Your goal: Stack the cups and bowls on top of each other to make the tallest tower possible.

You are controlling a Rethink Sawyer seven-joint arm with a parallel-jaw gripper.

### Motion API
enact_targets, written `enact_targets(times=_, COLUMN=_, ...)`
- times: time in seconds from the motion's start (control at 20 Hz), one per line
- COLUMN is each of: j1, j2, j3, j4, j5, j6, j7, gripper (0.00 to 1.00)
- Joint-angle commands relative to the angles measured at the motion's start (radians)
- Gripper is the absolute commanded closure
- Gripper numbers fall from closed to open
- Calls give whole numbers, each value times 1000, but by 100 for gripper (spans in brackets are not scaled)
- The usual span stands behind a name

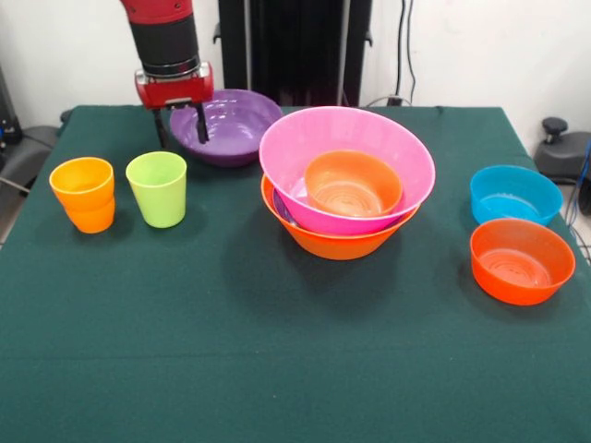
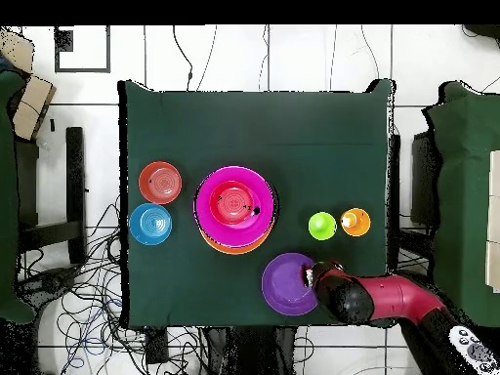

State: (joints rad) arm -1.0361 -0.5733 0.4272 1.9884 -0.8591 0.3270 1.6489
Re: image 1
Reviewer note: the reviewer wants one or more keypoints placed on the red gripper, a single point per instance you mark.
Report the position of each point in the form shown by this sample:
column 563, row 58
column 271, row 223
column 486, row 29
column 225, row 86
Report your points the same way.
column 175, row 90

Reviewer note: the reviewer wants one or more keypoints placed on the green cup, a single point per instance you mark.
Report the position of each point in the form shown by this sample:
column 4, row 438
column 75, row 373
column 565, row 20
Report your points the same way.
column 159, row 198

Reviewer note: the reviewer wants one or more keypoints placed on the large pink bowl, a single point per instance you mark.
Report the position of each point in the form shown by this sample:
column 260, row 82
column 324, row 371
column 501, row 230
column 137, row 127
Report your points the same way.
column 346, row 134

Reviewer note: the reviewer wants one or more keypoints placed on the small red bowl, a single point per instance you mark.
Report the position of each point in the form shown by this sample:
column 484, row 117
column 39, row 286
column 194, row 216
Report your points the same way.
column 351, row 184
column 522, row 281

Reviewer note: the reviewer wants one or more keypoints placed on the large orange bowl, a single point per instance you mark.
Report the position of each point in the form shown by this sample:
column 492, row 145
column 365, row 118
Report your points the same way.
column 332, row 247

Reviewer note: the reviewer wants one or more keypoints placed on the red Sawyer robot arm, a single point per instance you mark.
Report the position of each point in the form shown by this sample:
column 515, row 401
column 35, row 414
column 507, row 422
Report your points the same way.
column 161, row 37

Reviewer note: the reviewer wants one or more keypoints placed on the orange cup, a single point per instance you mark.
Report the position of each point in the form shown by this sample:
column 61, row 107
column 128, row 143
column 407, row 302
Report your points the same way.
column 85, row 203

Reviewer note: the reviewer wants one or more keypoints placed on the grey floor stand base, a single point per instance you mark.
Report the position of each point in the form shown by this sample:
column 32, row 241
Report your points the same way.
column 27, row 152
column 563, row 157

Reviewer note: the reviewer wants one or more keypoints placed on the black equipment case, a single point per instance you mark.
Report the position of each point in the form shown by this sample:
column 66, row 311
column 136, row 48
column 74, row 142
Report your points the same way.
column 8, row 106

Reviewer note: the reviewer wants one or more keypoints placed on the small black plug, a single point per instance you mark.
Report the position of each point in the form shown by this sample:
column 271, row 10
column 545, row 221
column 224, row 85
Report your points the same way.
column 393, row 100

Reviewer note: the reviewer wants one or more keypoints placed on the dark green tablecloth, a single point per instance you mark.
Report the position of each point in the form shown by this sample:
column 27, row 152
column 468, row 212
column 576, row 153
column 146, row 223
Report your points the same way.
column 184, row 346

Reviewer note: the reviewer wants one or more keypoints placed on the small blue bowl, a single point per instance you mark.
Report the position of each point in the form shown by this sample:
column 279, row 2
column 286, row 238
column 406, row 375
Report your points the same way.
column 512, row 203

